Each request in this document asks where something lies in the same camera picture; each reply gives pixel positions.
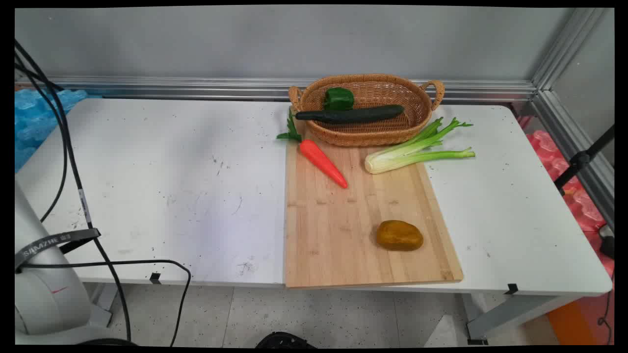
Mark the brown potato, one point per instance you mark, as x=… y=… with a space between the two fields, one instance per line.
x=399 y=236

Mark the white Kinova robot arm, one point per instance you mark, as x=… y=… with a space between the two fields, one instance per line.
x=44 y=294

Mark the orange toy carrot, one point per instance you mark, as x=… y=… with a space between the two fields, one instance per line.
x=321 y=161

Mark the bamboo cutting board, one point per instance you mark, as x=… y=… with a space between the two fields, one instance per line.
x=353 y=235

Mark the dark green cucumber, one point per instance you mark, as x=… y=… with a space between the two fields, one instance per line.
x=351 y=115

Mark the green bell pepper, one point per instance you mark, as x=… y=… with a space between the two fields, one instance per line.
x=338 y=99

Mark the green celery stalk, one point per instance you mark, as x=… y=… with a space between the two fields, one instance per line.
x=407 y=156

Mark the woven wicker basket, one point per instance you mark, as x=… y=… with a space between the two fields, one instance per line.
x=417 y=110

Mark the black round object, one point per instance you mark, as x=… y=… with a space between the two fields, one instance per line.
x=284 y=340

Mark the black table edge clip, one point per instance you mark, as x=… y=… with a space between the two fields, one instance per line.
x=155 y=278
x=511 y=289

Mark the grey table leg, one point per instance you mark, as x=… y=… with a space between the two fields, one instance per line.
x=102 y=304
x=515 y=311

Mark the black tripod stand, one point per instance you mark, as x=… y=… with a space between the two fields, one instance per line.
x=581 y=159

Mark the pink bubble wrap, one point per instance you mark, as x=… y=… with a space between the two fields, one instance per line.
x=584 y=206

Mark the blue bubble wrap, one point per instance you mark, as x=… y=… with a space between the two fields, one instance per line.
x=32 y=122

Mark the black device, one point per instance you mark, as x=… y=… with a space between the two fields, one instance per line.
x=607 y=242

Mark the long aluminium frame rail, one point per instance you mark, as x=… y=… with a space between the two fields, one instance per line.
x=196 y=88

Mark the short aluminium frame rail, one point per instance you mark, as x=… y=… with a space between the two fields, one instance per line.
x=574 y=142

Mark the aluminium frame post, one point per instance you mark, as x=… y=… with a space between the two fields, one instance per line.
x=566 y=46

